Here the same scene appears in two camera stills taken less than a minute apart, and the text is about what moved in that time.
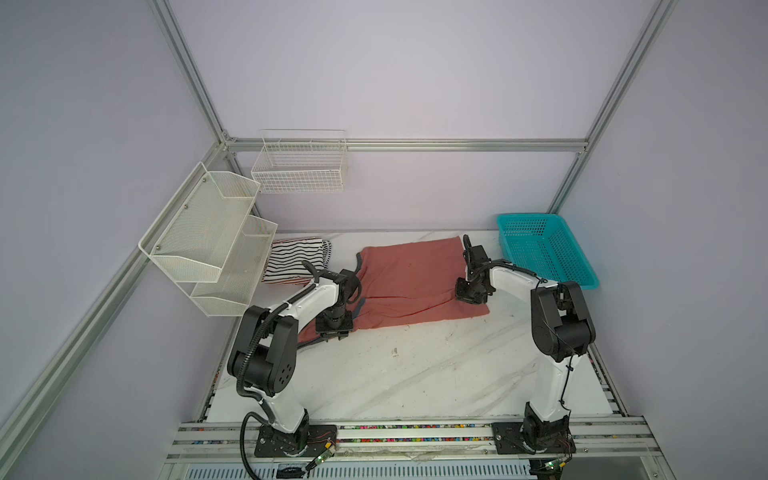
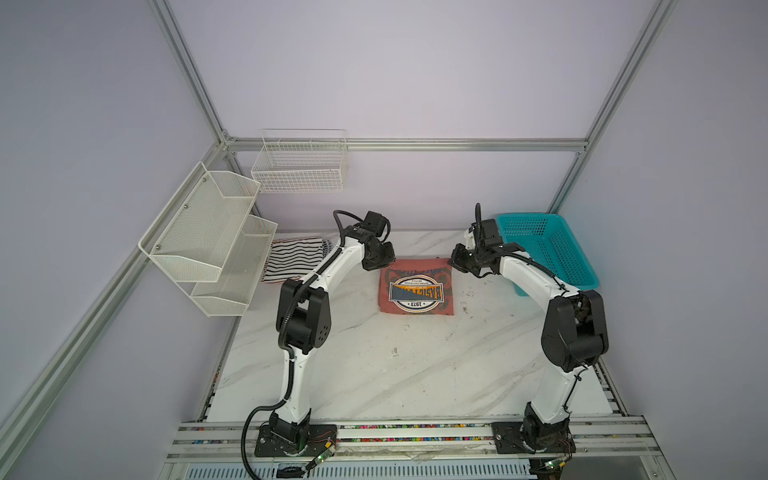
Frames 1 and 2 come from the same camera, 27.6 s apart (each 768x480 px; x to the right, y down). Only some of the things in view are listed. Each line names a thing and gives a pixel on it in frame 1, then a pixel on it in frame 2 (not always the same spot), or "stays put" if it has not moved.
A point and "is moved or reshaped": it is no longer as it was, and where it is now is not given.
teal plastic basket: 542,244 stays put
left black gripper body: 335,321 to 383,255
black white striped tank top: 286,259 stays put
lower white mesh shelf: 240,275 stays put
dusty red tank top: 409,283 is moved or reshaped
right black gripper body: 466,290 to 467,260
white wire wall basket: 297,161 stays put
